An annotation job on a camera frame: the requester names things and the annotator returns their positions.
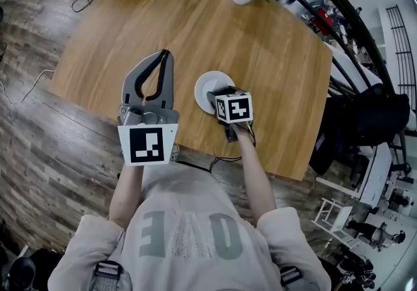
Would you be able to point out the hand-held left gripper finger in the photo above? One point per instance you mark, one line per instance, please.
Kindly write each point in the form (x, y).
(167, 88)
(130, 83)

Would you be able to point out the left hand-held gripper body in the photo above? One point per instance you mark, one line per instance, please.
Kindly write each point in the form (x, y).
(146, 144)

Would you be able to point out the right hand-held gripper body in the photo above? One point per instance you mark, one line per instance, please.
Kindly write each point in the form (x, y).
(239, 107)

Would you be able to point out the white round plate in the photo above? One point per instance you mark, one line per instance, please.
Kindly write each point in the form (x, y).
(210, 83)

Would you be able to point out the person's left forearm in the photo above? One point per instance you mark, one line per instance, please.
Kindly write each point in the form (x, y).
(127, 192)

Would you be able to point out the person's right forearm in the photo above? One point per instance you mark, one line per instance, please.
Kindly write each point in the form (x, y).
(255, 179)

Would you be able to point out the person's shoe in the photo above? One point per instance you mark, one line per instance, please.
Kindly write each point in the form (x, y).
(175, 153)

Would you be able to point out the person's light printed sweatshirt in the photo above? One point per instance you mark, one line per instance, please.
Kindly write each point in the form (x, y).
(195, 234)

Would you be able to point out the black office chair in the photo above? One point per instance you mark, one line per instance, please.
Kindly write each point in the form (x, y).
(368, 120)

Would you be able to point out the black curved metal railing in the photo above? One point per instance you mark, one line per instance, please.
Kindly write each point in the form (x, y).
(361, 29)

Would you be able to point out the white stool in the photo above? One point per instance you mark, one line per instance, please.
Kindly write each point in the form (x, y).
(339, 221)

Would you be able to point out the black bag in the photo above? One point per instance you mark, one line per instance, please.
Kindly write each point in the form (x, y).
(23, 271)

